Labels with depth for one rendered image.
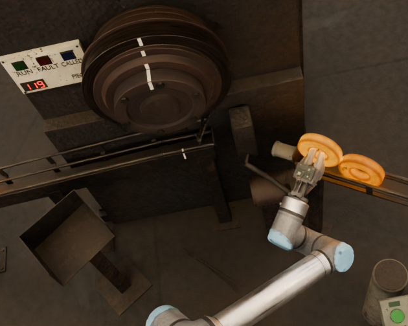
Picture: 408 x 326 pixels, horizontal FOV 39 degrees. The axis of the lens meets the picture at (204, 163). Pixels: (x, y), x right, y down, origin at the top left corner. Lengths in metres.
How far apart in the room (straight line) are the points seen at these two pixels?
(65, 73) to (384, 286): 1.30
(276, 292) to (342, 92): 1.56
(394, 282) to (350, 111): 1.18
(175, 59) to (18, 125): 1.87
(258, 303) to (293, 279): 0.14
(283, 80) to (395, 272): 0.78
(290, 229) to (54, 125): 0.93
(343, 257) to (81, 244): 0.96
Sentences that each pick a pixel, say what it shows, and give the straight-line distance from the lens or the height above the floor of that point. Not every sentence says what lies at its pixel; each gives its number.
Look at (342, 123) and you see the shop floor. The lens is 3.03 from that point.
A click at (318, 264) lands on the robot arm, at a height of 0.76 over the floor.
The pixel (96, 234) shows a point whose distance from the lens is 2.24.
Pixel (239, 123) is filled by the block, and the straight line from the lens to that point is 2.09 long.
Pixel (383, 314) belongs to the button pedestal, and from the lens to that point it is 2.03.
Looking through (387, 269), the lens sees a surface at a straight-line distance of 2.16.
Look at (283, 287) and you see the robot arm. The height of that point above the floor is 0.81.
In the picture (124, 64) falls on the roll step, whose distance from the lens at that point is 1.72.
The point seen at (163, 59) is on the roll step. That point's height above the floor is 1.28.
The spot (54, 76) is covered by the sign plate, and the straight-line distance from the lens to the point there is 2.00.
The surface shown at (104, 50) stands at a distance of 1.71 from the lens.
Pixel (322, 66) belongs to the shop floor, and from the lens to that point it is 3.23.
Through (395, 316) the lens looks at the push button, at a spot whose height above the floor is 0.61.
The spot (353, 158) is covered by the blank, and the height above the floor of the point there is 0.80.
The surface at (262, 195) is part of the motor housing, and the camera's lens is 2.27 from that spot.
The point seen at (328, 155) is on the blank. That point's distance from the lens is 2.04.
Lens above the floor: 2.55
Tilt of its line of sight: 60 degrees down
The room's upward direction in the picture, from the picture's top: 19 degrees counter-clockwise
